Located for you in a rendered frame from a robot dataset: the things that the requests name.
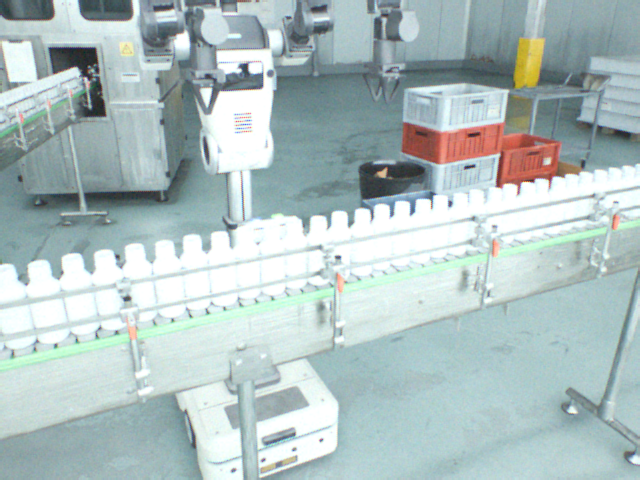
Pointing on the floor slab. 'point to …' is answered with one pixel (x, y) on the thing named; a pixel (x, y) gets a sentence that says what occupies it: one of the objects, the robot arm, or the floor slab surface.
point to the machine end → (125, 121)
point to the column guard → (528, 63)
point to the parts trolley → (559, 111)
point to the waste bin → (372, 189)
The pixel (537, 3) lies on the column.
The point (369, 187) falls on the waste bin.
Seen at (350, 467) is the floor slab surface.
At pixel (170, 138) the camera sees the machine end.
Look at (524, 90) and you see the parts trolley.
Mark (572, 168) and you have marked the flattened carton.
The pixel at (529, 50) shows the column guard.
